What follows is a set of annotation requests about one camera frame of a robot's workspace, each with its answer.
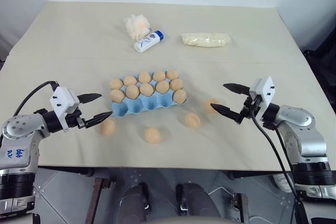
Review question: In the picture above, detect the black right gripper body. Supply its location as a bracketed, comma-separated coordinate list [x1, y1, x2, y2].
[238, 95, 263, 125]

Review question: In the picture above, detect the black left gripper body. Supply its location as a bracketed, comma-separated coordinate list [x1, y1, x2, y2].
[64, 108, 88, 131]

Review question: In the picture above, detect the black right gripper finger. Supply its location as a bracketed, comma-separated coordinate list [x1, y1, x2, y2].
[223, 83, 252, 96]
[210, 103, 243, 125]

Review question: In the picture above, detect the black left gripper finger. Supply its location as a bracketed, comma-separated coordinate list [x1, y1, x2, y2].
[83, 111, 113, 129]
[77, 93, 103, 104]

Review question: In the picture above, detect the blue egg tray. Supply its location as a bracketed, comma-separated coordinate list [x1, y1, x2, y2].
[109, 69, 188, 118]

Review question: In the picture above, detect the tan egg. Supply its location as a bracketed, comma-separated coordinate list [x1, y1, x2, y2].
[138, 71, 152, 83]
[144, 127, 161, 145]
[152, 71, 166, 82]
[125, 84, 140, 100]
[170, 78, 184, 91]
[109, 78, 123, 90]
[123, 75, 138, 87]
[139, 82, 155, 97]
[173, 89, 187, 105]
[166, 69, 180, 80]
[184, 112, 201, 130]
[155, 80, 170, 95]
[100, 119, 116, 137]
[204, 98, 220, 115]
[109, 89, 125, 103]

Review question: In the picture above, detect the clear bag of yellow contents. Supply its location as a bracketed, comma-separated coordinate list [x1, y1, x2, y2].
[181, 32, 233, 49]

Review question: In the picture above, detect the white shoe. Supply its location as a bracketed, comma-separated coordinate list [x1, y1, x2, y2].
[272, 172, 294, 194]

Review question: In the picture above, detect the rusty metal bar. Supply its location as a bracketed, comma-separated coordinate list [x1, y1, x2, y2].
[230, 193, 250, 224]
[85, 177, 117, 224]

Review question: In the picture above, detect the white bottle with blue cap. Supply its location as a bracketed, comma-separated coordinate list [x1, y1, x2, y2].
[133, 30, 165, 53]

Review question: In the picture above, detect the white mesh bath sponge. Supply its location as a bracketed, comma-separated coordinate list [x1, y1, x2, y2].
[123, 15, 152, 40]

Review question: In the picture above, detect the dark rounded shape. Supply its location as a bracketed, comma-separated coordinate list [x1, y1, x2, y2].
[176, 182, 222, 224]
[119, 183, 152, 224]

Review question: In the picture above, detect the beige rounded robot body edge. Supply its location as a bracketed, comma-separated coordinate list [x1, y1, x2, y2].
[122, 216, 220, 224]

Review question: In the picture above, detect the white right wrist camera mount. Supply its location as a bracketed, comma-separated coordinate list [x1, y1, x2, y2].
[248, 76, 276, 123]

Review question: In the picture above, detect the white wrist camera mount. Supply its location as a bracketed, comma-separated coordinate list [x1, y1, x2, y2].
[248, 76, 276, 123]
[49, 86, 81, 132]

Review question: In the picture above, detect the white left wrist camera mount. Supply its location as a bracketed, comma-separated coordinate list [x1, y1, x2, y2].
[49, 86, 81, 132]

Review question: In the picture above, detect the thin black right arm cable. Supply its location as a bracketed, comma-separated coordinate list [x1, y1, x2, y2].
[274, 127, 296, 192]

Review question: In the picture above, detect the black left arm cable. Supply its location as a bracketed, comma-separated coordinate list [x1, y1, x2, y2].
[15, 80, 60, 118]

